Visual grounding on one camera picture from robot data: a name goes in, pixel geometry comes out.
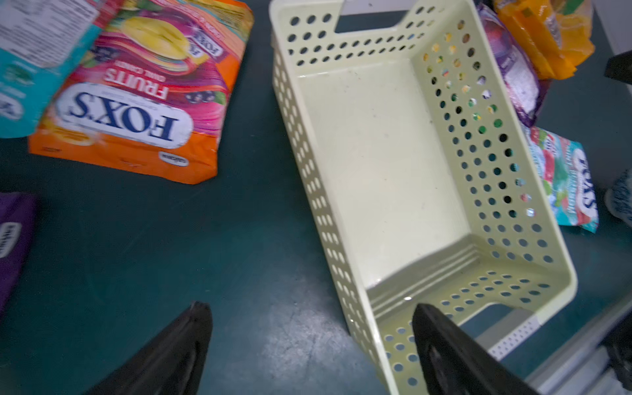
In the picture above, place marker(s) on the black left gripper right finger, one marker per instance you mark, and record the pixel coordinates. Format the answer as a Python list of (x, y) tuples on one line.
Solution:
[(453, 363)]

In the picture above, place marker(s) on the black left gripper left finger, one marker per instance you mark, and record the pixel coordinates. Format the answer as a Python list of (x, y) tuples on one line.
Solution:
[(171, 363)]

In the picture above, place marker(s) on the pale green plastic basket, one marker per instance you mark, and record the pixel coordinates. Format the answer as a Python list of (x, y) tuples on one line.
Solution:
[(419, 177)]

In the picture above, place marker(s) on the orange pink Fox's fruits bag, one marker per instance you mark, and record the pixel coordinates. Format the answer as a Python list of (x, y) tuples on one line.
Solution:
[(151, 94)]

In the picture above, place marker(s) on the yellow candy bag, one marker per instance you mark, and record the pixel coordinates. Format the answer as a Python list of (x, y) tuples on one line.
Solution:
[(555, 35)]

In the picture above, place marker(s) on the teal candy bag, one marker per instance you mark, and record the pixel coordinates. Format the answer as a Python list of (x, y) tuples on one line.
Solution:
[(42, 42)]

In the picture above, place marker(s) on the pink purple candy bag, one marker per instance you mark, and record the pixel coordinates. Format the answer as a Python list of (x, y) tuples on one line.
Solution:
[(18, 219)]

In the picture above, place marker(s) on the teal Fox's mint bag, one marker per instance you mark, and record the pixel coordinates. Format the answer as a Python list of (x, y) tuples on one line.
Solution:
[(563, 168)]

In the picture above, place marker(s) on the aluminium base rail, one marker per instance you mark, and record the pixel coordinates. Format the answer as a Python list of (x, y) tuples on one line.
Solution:
[(581, 366)]

